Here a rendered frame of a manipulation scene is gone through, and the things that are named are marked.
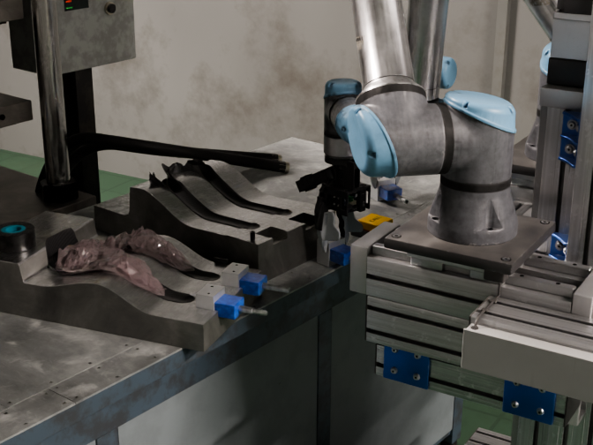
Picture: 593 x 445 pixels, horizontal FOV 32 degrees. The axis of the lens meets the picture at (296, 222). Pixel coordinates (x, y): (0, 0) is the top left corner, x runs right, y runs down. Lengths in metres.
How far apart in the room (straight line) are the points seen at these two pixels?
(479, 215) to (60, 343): 0.78
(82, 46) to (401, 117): 1.35
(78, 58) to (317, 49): 1.93
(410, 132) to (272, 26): 3.07
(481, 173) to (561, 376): 0.34
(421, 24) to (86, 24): 1.15
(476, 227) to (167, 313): 0.58
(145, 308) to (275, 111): 2.93
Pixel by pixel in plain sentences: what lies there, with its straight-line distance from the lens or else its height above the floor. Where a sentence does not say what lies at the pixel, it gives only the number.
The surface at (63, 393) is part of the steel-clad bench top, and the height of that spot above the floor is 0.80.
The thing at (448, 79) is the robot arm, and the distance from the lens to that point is 2.42.
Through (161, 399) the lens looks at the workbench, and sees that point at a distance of 1.96.
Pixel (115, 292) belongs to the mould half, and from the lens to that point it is 1.90.
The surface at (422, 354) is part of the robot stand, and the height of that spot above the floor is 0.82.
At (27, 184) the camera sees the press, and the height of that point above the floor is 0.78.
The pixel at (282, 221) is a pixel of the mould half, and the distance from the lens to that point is 2.20.
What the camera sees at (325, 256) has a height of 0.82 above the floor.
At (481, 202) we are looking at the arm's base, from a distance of 1.70.
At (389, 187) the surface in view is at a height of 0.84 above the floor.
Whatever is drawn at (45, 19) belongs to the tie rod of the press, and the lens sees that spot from 2.58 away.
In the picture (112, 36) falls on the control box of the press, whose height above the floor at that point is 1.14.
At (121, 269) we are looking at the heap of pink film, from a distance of 1.96.
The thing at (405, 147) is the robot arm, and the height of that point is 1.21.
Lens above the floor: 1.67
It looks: 21 degrees down
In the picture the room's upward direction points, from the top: straight up
